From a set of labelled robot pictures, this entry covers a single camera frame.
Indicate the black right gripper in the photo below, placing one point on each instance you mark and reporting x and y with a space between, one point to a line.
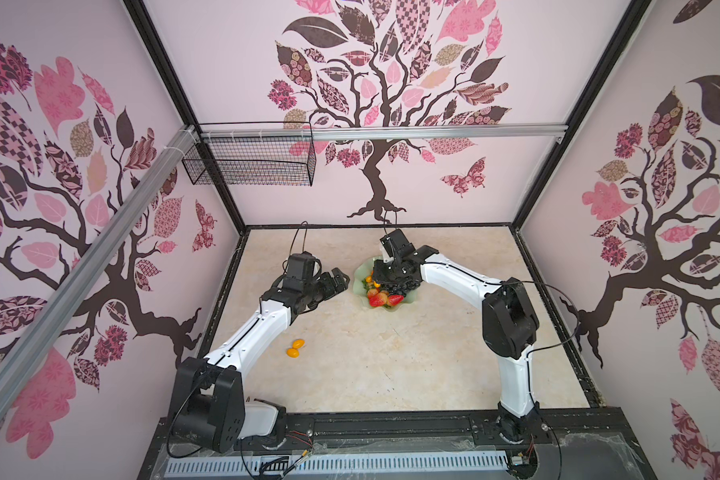
378 271

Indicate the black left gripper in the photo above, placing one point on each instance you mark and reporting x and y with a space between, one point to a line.
331 289

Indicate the large red strawberry front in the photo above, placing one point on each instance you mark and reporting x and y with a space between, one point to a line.
394 300

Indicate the green scalloped fruit bowl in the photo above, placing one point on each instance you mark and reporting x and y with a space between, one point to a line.
363 291

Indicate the dark grape bunch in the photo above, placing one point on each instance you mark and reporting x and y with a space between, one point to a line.
402 289

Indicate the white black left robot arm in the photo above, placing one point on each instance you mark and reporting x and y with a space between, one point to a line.
208 406

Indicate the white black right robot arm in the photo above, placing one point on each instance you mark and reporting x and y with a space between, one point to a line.
509 321

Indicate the white vented strip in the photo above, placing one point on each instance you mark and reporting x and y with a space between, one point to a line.
335 465

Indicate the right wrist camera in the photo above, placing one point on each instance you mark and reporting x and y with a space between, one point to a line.
396 248

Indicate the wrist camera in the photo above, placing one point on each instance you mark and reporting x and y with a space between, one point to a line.
396 248
303 267

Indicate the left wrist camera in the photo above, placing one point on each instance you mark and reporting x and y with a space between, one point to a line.
303 267

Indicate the aluminium rail back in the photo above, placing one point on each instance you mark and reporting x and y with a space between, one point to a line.
394 133

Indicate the aluminium rail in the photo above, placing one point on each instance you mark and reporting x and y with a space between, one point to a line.
394 133
22 361

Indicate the black wire basket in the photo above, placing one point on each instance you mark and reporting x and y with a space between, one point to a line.
253 154

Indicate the black base frame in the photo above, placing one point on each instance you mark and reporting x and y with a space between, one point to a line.
584 443

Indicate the aluminium rail left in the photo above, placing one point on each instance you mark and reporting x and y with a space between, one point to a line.
22 361

